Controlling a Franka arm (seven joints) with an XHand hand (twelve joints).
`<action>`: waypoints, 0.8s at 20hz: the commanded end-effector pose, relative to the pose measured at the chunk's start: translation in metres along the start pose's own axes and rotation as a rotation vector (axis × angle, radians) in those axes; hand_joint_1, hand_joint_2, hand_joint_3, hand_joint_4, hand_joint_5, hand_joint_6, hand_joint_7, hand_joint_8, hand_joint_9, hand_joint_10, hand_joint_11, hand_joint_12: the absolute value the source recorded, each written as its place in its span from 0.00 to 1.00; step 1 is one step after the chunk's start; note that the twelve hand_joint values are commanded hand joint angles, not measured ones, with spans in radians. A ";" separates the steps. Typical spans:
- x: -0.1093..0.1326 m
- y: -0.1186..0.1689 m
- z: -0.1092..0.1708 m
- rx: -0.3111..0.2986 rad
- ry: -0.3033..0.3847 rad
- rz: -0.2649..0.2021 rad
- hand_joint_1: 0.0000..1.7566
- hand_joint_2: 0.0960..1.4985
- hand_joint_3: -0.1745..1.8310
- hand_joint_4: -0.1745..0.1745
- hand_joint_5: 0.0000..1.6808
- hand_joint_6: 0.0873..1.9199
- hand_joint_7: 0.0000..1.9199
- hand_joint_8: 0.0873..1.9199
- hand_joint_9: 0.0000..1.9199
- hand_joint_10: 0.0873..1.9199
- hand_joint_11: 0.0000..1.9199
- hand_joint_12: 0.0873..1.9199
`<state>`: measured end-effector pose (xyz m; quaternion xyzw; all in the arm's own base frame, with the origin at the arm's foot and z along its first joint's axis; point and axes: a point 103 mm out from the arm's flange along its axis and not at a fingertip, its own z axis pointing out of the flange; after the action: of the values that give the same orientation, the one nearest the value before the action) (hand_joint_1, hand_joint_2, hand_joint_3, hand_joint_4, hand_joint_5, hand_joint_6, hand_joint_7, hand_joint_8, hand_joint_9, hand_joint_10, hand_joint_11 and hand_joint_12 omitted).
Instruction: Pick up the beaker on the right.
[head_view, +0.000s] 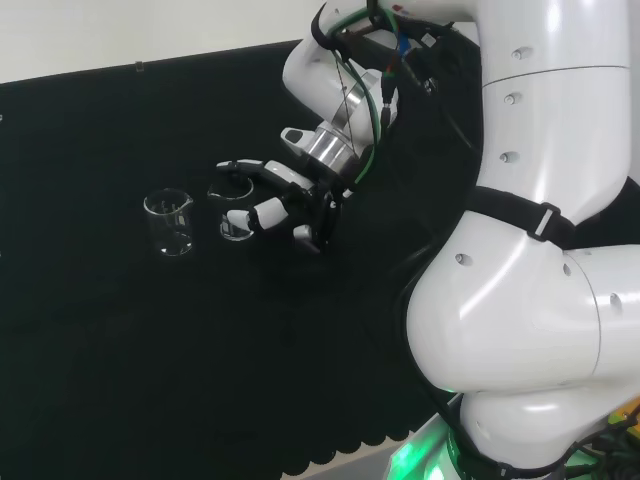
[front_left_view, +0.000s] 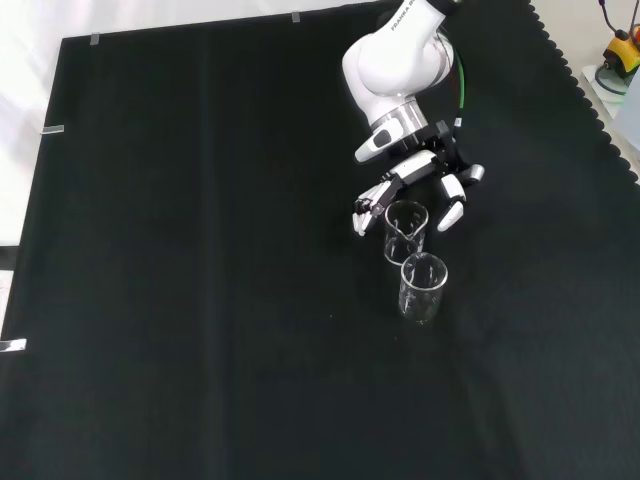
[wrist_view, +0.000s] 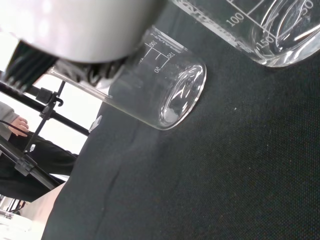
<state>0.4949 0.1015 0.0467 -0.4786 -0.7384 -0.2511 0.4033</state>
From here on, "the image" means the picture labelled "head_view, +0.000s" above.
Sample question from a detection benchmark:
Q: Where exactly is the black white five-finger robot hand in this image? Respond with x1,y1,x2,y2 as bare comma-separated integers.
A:
215,158,352,257

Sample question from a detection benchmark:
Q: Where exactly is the clear glass beaker with spout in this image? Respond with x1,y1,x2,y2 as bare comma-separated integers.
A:
206,174,256,243

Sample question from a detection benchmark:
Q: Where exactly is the black bench cloth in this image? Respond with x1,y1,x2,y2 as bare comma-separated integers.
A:
0,39,484,480

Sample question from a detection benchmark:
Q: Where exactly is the white wrist camera shell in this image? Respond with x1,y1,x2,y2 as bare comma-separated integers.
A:
279,126,319,157

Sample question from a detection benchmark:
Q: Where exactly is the green cable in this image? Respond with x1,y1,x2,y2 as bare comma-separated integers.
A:
324,3,404,189

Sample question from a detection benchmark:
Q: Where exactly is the black cable sleeve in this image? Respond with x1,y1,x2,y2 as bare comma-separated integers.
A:
344,19,484,211

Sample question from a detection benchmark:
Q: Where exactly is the black strap with white buckle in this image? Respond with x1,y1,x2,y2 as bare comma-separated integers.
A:
469,186,577,242

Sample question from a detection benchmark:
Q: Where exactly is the black floor cable bundle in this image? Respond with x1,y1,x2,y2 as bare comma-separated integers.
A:
564,428,640,480

